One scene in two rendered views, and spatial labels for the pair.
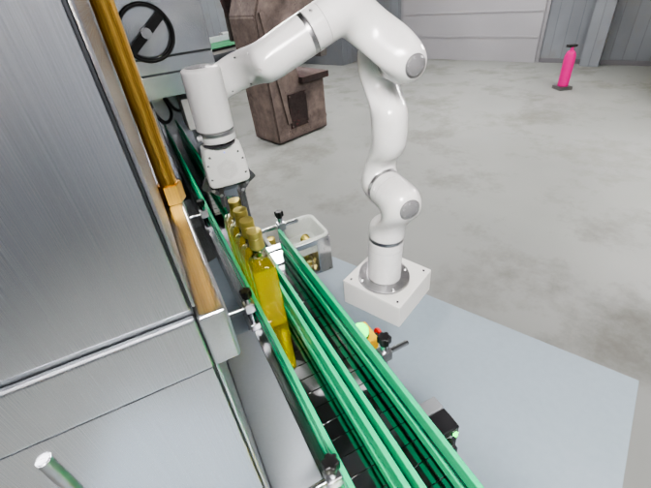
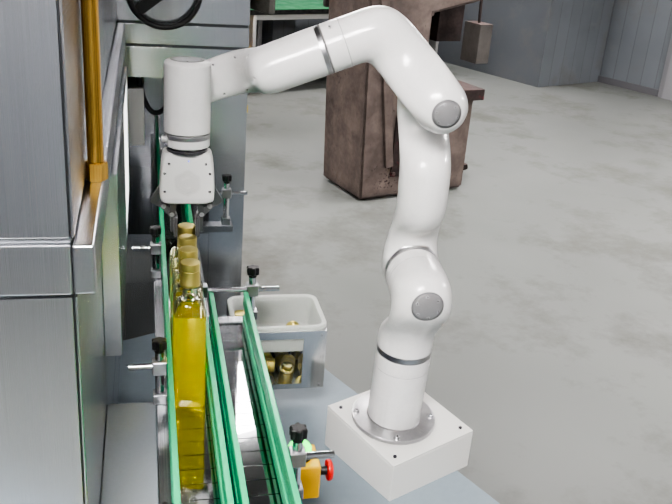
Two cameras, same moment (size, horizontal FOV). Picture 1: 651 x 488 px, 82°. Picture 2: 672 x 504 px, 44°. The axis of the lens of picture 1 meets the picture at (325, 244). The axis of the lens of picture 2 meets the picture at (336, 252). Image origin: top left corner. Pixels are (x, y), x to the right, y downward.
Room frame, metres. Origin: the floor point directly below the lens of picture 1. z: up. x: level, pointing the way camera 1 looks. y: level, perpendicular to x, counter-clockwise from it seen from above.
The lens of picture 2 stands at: (-0.55, -0.31, 1.93)
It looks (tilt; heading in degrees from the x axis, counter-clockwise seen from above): 23 degrees down; 9
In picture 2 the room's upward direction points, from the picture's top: 5 degrees clockwise
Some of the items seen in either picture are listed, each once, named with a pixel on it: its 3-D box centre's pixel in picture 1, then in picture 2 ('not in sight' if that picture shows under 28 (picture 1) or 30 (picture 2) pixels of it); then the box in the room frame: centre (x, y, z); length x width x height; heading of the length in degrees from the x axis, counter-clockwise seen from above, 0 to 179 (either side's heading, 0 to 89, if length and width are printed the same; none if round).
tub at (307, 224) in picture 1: (294, 240); (275, 326); (1.19, 0.11, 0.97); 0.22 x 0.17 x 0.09; 113
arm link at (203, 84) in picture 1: (207, 98); (187, 94); (0.88, 0.22, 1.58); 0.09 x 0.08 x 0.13; 17
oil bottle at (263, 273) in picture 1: (267, 289); (189, 349); (0.71, 0.16, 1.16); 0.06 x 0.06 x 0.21; 22
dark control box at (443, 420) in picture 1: (430, 429); not in sight; (0.42, -0.18, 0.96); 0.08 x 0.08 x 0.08; 23
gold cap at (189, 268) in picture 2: (255, 238); (190, 273); (0.71, 0.16, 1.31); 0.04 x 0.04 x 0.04
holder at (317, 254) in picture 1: (290, 253); (263, 344); (1.18, 0.14, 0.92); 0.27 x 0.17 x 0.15; 113
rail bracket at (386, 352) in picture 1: (392, 352); (310, 461); (0.52, -0.12, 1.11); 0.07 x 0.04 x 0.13; 113
